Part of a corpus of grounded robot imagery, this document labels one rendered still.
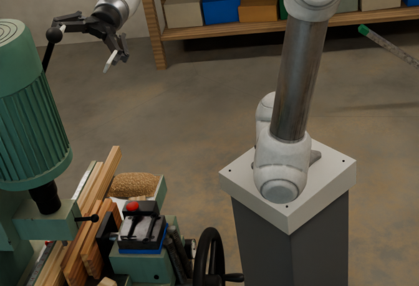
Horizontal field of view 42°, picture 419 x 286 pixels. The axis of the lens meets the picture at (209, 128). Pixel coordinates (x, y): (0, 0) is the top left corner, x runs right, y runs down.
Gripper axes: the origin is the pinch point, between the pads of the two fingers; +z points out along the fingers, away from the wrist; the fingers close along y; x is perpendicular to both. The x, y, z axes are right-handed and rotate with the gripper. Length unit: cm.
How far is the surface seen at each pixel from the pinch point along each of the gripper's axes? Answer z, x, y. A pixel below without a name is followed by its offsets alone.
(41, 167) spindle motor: 29.9, -9.2, -5.3
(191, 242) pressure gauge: -2, -46, -49
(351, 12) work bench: -266, -49, -124
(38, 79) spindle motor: 23.6, 6.3, 2.0
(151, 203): 15.6, -20.0, -30.4
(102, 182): -0.8, -37.2, -17.6
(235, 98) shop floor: -197, -113, -72
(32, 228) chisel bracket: 27.5, -31.3, -7.8
